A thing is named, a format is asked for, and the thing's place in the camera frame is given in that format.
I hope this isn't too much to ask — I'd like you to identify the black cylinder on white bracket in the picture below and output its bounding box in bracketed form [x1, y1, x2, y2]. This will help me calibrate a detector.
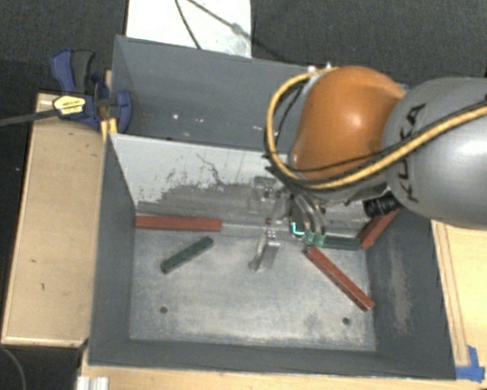
[362, 193, 402, 221]

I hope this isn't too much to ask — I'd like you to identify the pale wood flat board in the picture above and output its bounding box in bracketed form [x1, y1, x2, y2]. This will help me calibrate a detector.
[0, 90, 118, 354]

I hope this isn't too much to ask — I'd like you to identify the grey metal bin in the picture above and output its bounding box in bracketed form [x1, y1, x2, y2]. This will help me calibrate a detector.
[76, 34, 487, 390]

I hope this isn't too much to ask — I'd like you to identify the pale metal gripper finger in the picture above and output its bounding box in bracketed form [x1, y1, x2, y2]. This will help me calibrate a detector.
[247, 234, 268, 274]
[261, 238, 283, 274]

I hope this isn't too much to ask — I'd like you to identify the dark green flat block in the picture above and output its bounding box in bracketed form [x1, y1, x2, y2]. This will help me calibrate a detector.
[159, 229, 216, 281]
[319, 234, 363, 254]

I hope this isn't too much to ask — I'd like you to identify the red-brown flat block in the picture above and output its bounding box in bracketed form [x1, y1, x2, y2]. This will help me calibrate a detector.
[356, 202, 402, 254]
[134, 208, 225, 239]
[298, 245, 382, 314]

